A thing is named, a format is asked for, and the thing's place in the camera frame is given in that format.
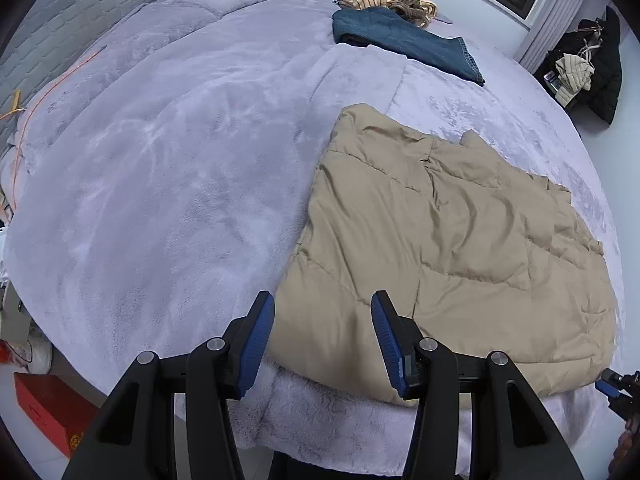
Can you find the grey quilted headboard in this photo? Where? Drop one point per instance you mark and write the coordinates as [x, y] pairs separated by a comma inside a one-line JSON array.
[[66, 52]]

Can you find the folded blue jeans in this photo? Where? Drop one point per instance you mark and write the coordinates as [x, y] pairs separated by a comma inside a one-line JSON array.
[[382, 28]]

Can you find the grey curtain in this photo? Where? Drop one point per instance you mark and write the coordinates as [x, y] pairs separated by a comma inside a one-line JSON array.
[[551, 20]]

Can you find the red box on floor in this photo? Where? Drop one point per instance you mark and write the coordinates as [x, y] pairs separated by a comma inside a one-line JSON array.
[[58, 411]]

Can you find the beige puffer jacket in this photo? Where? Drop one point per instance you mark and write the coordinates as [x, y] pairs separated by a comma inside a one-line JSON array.
[[482, 255]]

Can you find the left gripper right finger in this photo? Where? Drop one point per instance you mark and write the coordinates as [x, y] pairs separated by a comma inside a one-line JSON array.
[[513, 435]]

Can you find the person's right hand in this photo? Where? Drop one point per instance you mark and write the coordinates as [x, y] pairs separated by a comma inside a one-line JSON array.
[[624, 444]]

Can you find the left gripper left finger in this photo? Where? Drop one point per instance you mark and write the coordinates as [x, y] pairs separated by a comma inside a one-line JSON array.
[[133, 434]]

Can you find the lavender plush bed blanket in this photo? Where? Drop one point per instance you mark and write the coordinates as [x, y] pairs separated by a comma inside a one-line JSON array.
[[158, 214]]

